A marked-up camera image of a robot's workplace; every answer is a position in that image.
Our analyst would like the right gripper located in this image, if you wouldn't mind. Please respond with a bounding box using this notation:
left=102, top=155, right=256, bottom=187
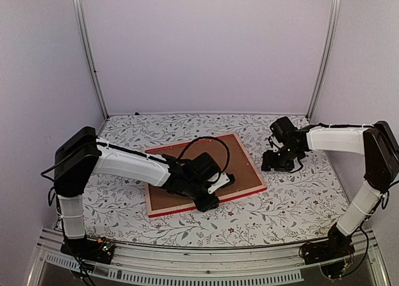
left=261, top=144, right=301, bottom=172

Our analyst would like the brown backing board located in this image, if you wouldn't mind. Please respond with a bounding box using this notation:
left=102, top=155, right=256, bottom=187
left=148, top=135, right=264, bottom=212

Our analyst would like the wooden picture frame red edge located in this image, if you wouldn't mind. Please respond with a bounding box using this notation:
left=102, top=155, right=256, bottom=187
left=144, top=132, right=269, bottom=219

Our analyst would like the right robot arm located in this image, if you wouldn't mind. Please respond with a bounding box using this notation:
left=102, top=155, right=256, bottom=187
left=261, top=117, right=398, bottom=259

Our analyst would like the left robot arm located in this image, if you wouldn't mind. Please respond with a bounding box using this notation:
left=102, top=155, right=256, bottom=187
left=41, top=126, right=221, bottom=257

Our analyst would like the floral patterned table cover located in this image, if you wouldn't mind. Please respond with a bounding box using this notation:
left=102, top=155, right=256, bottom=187
left=83, top=115, right=349, bottom=247

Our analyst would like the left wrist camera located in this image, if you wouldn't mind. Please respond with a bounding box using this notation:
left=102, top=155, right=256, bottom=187
left=183, top=152, right=235, bottom=194

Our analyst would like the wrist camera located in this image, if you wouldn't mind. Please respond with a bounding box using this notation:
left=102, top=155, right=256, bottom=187
left=270, top=116, right=297, bottom=143
left=183, top=152, right=235, bottom=194

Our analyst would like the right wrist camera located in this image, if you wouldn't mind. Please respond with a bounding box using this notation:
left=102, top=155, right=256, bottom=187
left=270, top=116, right=297, bottom=143

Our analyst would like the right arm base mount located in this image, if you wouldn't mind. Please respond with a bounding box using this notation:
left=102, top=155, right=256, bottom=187
left=299, top=236, right=355, bottom=280

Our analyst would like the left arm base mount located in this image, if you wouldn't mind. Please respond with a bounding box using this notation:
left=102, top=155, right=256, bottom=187
left=60, top=236, right=115, bottom=264

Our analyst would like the right aluminium corner post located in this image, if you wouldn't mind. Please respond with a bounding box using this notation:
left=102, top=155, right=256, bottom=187
left=306, top=0, right=342, bottom=120

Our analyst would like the aluminium corner post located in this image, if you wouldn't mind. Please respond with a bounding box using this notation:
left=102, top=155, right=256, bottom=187
left=306, top=0, right=342, bottom=120
left=72, top=0, right=109, bottom=120

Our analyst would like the front aluminium rail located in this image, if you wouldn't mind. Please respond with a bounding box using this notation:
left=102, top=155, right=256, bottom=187
left=27, top=229, right=391, bottom=285

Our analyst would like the left aluminium corner post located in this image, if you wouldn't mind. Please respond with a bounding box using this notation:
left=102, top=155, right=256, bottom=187
left=72, top=0, right=109, bottom=120

